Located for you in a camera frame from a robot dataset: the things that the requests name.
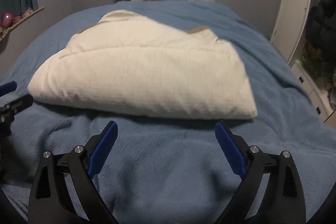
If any cream hooded puffer jacket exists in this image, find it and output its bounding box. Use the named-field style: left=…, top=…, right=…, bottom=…
left=28, top=10, right=257, bottom=120

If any dark clothes hanging right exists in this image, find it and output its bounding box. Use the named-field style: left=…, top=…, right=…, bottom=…
left=301, top=0, right=336, bottom=98

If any wooden window sill shelf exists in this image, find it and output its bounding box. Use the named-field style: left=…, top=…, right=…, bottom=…
left=0, top=6, right=45, bottom=42

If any pink round lamp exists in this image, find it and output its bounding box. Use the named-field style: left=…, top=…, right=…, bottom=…
left=1, top=11, right=15, bottom=28

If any white drawer unit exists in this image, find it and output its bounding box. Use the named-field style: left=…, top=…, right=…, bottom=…
left=291, top=60, right=335, bottom=128

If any blue bed blanket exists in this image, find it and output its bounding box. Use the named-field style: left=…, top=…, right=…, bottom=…
left=1, top=1, right=335, bottom=223

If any white wardrobe door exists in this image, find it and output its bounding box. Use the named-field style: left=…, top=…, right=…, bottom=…
left=270, top=0, right=311, bottom=63

